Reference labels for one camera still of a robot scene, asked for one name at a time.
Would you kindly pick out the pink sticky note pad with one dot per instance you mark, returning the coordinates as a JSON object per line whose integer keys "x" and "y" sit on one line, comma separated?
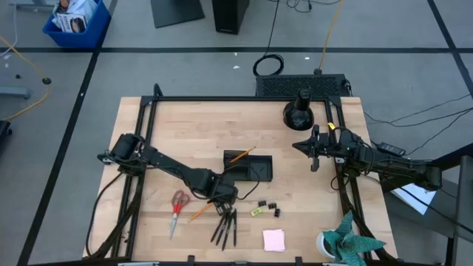
{"x": 273, "y": 240}

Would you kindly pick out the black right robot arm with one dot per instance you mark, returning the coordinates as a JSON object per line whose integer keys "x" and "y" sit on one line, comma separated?
{"x": 388, "y": 164}

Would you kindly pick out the green plant in white pot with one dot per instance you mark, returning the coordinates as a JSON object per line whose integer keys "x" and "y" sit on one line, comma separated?
{"x": 347, "y": 242}

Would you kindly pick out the black computer tower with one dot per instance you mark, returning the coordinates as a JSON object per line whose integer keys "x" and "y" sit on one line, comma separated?
{"x": 229, "y": 16}

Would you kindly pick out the black desk lamp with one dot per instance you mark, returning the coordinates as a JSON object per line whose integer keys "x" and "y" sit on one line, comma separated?
{"x": 298, "y": 116}

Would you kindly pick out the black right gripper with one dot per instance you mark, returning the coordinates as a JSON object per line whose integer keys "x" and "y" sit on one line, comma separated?
{"x": 323, "y": 146}

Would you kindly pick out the grey metal foot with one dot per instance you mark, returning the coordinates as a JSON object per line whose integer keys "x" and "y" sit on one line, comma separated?
{"x": 15, "y": 92}

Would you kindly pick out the black caster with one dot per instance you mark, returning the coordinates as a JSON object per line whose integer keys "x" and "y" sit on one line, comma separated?
{"x": 3, "y": 127}

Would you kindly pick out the dark grey side stand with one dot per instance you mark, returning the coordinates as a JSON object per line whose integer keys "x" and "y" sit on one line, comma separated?
{"x": 463, "y": 207}

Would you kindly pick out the black mesh-topped computer box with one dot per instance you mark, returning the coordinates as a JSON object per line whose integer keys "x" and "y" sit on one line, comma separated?
{"x": 281, "y": 85}

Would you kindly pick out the blue plastic bin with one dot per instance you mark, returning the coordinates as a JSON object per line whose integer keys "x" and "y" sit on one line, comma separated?
{"x": 92, "y": 37}

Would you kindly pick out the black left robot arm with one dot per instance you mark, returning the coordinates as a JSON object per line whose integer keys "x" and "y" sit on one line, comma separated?
{"x": 166, "y": 166}

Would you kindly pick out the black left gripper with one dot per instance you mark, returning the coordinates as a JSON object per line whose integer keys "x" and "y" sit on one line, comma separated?
{"x": 221, "y": 190}

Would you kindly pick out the black floor plate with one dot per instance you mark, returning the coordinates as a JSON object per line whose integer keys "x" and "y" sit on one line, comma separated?
{"x": 177, "y": 13}

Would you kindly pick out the black power adapter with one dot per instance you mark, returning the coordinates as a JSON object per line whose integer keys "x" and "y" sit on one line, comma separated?
{"x": 391, "y": 149}

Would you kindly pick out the black binder clip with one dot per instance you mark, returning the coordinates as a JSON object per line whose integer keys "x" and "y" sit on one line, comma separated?
{"x": 277, "y": 213}
{"x": 262, "y": 203}
{"x": 272, "y": 205}

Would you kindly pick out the white paper sheet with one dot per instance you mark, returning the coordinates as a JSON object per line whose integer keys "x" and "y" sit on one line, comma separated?
{"x": 417, "y": 197}

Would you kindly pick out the black mesh desk organizer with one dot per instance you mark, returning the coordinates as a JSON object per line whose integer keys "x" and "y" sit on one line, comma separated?
{"x": 262, "y": 168}

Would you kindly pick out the black metal table frame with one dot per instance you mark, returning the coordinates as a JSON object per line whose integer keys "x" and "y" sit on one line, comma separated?
{"x": 240, "y": 98}

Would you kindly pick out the papers and magazines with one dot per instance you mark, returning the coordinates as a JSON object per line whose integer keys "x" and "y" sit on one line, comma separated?
{"x": 74, "y": 20}

